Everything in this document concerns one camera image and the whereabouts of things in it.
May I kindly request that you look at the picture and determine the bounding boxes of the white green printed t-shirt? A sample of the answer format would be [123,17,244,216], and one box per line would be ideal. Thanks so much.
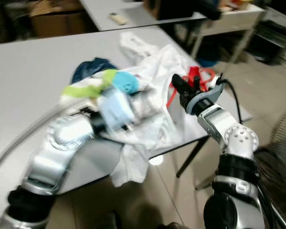
[59,44,216,188]

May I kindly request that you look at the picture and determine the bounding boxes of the blue bin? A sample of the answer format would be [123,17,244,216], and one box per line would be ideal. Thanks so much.
[197,47,225,68]

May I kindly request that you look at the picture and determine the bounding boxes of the small white desk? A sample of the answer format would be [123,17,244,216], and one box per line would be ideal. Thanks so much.
[190,2,267,63]

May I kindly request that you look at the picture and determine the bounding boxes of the blue denim jeans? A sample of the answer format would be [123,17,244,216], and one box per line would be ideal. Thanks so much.
[71,57,118,84]

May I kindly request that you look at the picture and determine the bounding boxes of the black amplifier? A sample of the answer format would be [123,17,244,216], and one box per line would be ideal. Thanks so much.
[256,21,286,63]

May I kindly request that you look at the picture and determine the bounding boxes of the white remote control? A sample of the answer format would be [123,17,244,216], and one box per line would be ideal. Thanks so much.
[108,11,129,26]

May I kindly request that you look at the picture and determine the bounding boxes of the yellow box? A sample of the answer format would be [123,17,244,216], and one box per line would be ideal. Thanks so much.
[235,0,254,10]

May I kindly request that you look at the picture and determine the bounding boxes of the grey table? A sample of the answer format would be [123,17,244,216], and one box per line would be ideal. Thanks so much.
[79,0,209,32]

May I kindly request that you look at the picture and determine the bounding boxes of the brown woven chair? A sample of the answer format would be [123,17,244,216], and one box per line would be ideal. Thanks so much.
[252,147,286,229]

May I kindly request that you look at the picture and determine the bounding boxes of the white table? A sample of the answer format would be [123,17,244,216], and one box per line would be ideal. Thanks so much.
[0,25,253,221]

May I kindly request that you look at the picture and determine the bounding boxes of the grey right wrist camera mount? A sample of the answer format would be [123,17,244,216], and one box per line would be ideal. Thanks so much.
[185,80,226,116]

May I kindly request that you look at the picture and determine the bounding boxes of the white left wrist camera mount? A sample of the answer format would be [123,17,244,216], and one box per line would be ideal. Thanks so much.
[96,85,137,133]

